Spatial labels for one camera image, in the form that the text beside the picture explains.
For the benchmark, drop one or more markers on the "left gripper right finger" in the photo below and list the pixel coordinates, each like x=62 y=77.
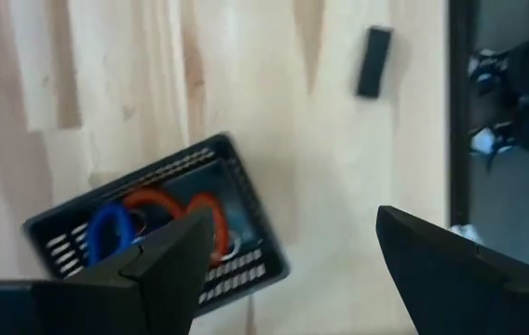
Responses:
x=469 y=288

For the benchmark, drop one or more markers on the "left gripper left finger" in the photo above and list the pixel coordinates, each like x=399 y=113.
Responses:
x=162 y=279

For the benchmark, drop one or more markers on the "black plastic slotted basket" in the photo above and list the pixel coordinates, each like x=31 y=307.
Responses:
x=185 y=179

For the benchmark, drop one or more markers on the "small black block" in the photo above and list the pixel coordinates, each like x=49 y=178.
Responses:
x=375 y=62

